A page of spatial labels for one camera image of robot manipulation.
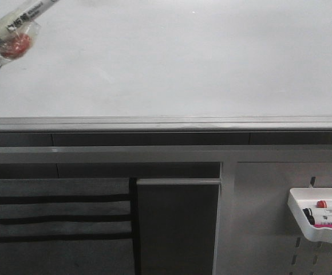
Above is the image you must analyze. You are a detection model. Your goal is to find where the white whiteboard marker black tip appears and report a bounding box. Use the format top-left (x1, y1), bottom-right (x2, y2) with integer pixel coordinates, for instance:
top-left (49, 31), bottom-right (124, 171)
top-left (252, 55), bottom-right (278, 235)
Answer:
top-left (0, 1), bottom-right (57, 66)

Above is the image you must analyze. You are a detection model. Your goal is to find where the grey fabric pocket organiser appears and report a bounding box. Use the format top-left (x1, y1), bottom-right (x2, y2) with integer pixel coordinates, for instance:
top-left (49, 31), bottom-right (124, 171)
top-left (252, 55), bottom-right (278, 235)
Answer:
top-left (0, 178), bottom-right (141, 274)

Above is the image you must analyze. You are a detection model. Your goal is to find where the black capped marker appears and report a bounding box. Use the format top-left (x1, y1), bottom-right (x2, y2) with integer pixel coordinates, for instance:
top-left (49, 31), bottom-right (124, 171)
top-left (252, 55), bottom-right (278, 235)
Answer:
top-left (303, 208), bottom-right (332, 216)

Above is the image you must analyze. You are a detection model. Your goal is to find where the white plastic marker tray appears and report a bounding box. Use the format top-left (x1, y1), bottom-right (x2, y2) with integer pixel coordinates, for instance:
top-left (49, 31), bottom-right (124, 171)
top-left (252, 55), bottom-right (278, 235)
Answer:
top-left (287, 187), bottom-right (332, 244)

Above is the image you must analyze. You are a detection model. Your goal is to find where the grey metal pegboard stand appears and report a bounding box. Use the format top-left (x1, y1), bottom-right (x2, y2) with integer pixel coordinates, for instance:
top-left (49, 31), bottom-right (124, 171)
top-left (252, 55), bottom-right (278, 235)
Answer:
top-left (0, 146), bottom-right (332, 274)

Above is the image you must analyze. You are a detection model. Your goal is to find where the dark grey flat panel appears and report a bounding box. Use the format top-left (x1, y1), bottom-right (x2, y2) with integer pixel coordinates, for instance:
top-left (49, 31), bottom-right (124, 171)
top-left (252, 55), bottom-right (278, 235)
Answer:
top-left (137, 178), bottom-right (221, 274)

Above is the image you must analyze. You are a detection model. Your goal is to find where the white whiteboard with aluminium frame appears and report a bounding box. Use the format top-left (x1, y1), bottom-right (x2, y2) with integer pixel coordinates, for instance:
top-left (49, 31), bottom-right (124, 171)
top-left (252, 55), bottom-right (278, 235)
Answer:
top-left (0, 1), bottom-right (332, 131)

